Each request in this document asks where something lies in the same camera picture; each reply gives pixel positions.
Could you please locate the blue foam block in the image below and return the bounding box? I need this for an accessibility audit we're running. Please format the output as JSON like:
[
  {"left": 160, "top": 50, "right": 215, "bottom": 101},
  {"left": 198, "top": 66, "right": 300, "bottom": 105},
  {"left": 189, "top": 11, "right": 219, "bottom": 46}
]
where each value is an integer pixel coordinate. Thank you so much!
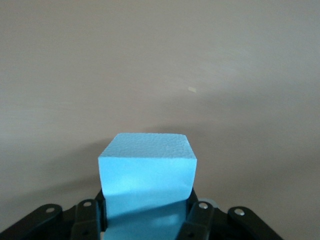
[{"left": 97, "top": 132, "right": 198, "bottom": 240}]

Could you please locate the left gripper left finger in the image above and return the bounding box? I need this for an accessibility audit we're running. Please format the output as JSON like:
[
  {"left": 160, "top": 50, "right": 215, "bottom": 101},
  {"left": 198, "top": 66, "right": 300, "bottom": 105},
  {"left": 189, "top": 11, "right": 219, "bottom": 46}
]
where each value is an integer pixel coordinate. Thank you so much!
[{"left": 0, "top": 191, "right": 109, "bottom": 240}]

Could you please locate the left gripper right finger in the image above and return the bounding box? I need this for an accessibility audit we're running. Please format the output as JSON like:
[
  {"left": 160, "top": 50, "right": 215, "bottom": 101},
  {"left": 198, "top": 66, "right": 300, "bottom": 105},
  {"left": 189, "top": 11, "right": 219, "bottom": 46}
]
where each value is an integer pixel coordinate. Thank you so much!
[{"left": 174, "top": 189, "right": 285, "bottom": 240}]

